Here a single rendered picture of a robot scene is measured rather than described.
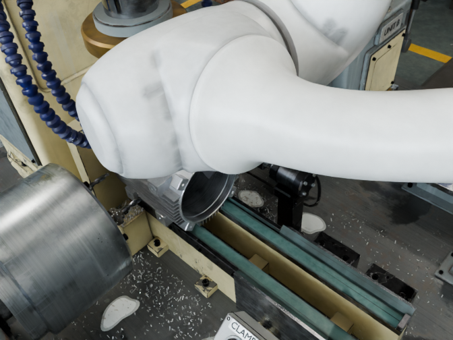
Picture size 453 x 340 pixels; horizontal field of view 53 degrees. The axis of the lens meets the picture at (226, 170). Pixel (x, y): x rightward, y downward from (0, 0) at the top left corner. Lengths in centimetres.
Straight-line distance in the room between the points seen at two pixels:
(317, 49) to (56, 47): 67
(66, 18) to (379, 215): 82
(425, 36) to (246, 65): 335
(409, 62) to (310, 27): 292
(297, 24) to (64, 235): 50
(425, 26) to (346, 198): 268
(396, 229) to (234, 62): 91
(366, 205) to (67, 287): 74
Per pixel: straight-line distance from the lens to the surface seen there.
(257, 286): 88
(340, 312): 96
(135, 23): 76
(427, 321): 105
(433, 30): 374
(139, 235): 108
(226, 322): 68
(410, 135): 27
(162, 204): 89
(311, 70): 41
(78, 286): 78
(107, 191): 103
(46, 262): 75
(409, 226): 118
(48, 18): 96
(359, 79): 121
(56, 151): 106
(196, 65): 31
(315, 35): 40
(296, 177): 91
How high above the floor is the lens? 169
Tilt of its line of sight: 45 degrees down
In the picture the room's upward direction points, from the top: 5 degrees counter-clockwise
